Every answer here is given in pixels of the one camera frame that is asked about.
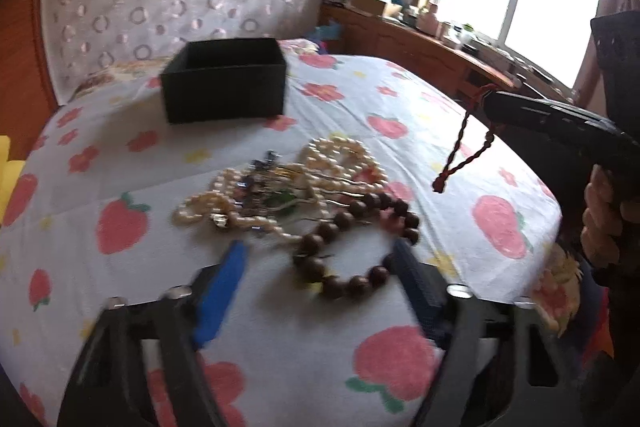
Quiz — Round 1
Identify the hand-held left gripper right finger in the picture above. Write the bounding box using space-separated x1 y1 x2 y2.
392 237 586 427

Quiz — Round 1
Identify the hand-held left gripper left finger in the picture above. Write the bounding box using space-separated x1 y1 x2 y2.
57 239 251 427

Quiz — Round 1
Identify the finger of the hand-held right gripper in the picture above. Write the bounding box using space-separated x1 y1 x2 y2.
480 90 640 202

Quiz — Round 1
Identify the brown wooden bead bracelet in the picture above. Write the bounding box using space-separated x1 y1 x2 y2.
292 192 421 300

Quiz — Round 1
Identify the green stone pendant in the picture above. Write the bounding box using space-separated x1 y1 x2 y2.
270 192 301 210

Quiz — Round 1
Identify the red braided cord bracelet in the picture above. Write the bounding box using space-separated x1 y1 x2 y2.
432 84 499 194

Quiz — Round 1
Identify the white pearl necklace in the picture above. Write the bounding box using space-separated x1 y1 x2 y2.
174 136 388 248

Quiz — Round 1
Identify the black jewelry box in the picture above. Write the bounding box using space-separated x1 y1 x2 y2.
160 38 288 125

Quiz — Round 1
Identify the person's right hand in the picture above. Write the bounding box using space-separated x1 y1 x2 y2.
581 163 640 269

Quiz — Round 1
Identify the pink white jar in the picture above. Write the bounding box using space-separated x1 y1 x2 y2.
417 2 443 32

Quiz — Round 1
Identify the wooden cabinet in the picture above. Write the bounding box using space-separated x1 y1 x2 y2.
317 2 521 102

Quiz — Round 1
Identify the cardboard box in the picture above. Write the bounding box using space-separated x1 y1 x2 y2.
350 0 401 18

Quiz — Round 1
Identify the blue plastic bag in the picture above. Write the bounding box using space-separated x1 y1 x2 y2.
307 22 346 55

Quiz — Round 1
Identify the yellow plush toy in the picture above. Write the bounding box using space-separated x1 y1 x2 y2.
0 134 26 228

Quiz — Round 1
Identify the wooden headboard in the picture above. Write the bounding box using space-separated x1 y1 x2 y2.
0 0 57 158

